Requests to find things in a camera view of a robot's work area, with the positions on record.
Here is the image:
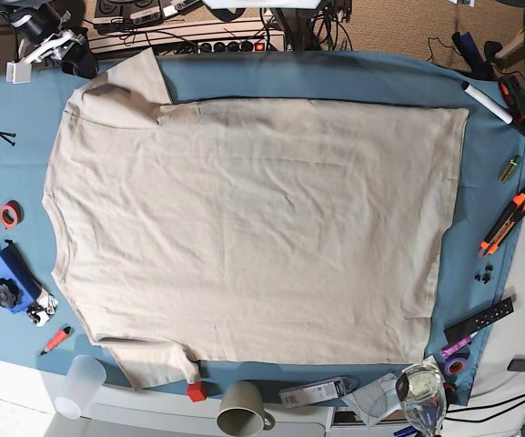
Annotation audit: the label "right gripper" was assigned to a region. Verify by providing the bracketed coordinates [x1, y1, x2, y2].
[14, 13, 98, 78]

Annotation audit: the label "beige T-shirt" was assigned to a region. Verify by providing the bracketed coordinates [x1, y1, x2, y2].
[43, 51, 469, 389]

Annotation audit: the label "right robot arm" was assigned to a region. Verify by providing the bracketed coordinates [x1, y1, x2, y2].
[0, 1, 98, 85]

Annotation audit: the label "black power strip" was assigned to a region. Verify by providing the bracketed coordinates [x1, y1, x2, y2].
[197, 39, 284, 53]

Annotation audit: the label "red tape roll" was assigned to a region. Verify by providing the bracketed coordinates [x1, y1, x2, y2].
[0, 200, 24, 229]

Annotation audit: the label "blue box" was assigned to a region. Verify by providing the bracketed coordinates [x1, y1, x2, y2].
[0, 246, 41, 314]

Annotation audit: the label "black star knob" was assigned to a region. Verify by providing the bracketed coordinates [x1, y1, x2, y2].
[0, 279, 19, 309]

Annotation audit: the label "small black white toy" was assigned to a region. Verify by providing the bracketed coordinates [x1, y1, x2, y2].
[26, 293, 58, 327]

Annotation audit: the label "blue table cloth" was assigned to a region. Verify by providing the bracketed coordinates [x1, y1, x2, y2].
[0, 52, 525, 386]

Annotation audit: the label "small orange utility knife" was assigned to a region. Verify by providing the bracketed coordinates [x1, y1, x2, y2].
[40, 326, 72, 356]

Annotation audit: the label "frosted plastic cup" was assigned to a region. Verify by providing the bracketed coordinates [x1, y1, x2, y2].
[54, 355, 106, 420]

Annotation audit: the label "red cube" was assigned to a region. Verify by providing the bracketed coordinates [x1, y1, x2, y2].
[186, 381, 207, 402]

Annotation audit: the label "grey-green ceramic mug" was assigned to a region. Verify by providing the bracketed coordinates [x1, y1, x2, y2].
[216, 381, 276, 437]

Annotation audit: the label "white marker pen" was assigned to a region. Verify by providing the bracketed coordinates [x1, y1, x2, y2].
[460, 81, 513, 125]

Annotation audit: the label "packaged item with barcode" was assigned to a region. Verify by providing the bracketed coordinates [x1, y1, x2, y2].
[278, 376, 359, 409]

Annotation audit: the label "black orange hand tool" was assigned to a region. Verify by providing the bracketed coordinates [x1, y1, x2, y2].
[498, 75, 525, 137]

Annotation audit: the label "green yellow small tool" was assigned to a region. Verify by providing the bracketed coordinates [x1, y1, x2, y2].
[499, 155, 520, 183]

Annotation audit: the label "folded paper sheet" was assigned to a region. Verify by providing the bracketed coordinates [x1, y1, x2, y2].
[341, 354, 445, 429]

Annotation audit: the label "small black screws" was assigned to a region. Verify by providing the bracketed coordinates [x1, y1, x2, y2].
[473, 262, 494, 284]

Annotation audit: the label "large orange utility knife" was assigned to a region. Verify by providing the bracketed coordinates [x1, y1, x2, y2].
[479, 187, 525, 258]

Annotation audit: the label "purple marker pen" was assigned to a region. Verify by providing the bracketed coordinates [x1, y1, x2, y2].
[440, 332, 477, 359]

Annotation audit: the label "black remote control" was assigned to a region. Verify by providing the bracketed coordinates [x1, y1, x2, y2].
[444, 297, 515, 345]

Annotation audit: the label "wine glass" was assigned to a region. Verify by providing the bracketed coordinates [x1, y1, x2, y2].
[395, 363, 447, 437]

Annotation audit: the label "purple tape roll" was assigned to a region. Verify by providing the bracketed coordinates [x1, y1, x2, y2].
[444, 354, 468, 376]

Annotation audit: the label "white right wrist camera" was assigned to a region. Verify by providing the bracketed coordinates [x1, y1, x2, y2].
[5, 62, 32, 85]

